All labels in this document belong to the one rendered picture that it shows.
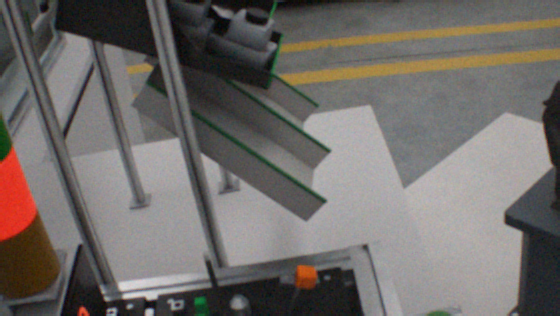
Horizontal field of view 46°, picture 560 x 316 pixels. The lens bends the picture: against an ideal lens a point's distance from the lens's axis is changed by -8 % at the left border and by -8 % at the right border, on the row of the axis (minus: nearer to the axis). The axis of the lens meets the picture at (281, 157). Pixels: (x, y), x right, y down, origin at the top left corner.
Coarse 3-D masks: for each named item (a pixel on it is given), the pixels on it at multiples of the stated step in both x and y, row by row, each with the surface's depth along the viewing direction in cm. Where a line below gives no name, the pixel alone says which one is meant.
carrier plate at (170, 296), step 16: (320, 272) 89; (336, 272) 88; (208, 288) 89; (224, 288) 89; (240, 288) 88; (256, 288) 88; (272, 288) 87; (288, 288) 87; (336, 288) 85; (160, 304) 88; (192, 304) 87; (208, 304) 86; (304, 304) 84; (320, 304) 83; (336, 304) 83
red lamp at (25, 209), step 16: (16, 160) 44; (0, 176) 42; (16, 176) 43; (0, 192) 42; (16, 192) 43; (0, 208) 42; (16, 208) 43; (32, 208) 45; (0, 224) 43; (16, 224) 44
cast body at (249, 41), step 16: (240, 16) 85; (256, 16) 84; (240, 32) 85; (256, 32) 84; (208, 48) 89; (224, 48) 86; (240, 48) 86; (256, 48) 85; (272, 48) 87; (256, 64) 86
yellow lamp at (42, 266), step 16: (32, 224) 45; (0, 240) 44; (16, 240) 44; (32, 240) 45; (48, 240) 47; (0, 256) 44; (16, 256) 44; (32, 256) 45; (48, 256) 47; (0, 272) 45; (16, 272) 45; (32, 272) 45; (48, 272) 46; (0, 288) 46; (16, 288) 45; (32, 288) 46
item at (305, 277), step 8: (296, 272) 74; (304, 272) 73; (312, 272) 74; (280, 280) 74; (288, 280) 74; (296, 280) 73; (304, 280) 73; (312, 280) 73; (296, 288) 75; (304, 288) 74; (312, 288) 74; (296, 296) 75; (304, 296) 75; (296, 304) 75; (288, 312) 77; (296, 312) 76
